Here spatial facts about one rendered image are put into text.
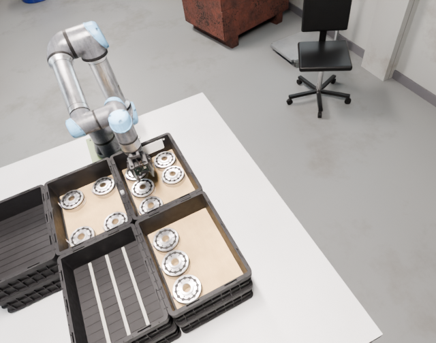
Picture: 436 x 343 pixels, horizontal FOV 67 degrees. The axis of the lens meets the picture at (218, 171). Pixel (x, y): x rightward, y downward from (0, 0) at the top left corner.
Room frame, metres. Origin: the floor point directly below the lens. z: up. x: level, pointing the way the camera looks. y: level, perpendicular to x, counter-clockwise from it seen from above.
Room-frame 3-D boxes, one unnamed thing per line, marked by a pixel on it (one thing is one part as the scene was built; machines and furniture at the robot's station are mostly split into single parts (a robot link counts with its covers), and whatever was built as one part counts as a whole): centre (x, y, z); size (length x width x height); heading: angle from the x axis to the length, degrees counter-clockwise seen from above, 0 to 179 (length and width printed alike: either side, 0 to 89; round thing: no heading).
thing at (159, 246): (0.66, 0.24, 0.86); 0.10 x 0.10 x 0.01
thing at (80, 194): (0.94, 0.66, 0.86); 0.10 x 0.10 x 0.01
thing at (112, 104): (1.01, 0.35, 1.22); 0.11 x 0.11 x 0.08; 17
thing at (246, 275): (0.57, 0.15, 0.92); 0.40 x 0.30 x 0.02; 19
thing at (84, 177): (0.86, 0.56, 0.87); 0.40 x 0.30 x 0.11; 19
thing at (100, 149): (1.33, 0.56, 0.81); 0.15 x 0.15 x 0.10
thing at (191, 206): (0.57, 0.15, 0.87); 0.40 x 0.30 x 0.11; 19
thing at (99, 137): (1.33, 0.55, 0.92); 0.13 x 0.12 x 0.14; 107
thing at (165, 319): (0.48, 0.43, 0.92); 0.40 x 0.30 x 0.02; 19
